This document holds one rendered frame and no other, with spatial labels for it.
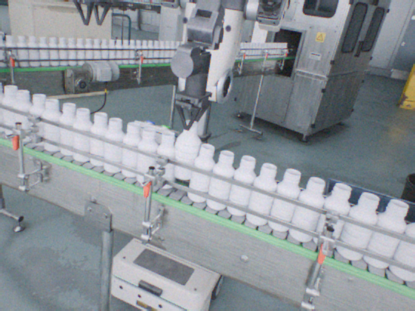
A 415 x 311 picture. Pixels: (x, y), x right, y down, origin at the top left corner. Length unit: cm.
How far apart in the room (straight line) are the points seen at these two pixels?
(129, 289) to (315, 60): 346
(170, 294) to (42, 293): 71
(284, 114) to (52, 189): 383
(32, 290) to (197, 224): 135
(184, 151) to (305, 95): 372
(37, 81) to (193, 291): 152
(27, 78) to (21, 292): 119
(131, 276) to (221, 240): 94
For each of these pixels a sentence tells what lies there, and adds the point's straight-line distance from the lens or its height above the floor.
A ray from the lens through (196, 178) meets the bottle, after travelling 93.
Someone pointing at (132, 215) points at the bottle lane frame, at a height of 90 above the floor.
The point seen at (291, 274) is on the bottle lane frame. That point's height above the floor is 92.
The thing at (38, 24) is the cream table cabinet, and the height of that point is 94.
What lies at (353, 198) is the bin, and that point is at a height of 90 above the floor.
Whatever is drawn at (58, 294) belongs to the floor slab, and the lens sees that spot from 211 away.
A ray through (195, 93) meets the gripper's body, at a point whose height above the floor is 130.
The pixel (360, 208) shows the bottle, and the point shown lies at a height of 114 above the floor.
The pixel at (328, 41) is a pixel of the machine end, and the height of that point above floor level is 127.
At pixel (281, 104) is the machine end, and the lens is 471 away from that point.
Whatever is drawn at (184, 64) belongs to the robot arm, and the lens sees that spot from 80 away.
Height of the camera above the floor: 152
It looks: 24 degrees down
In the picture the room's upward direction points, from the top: 9 degrees clockwise
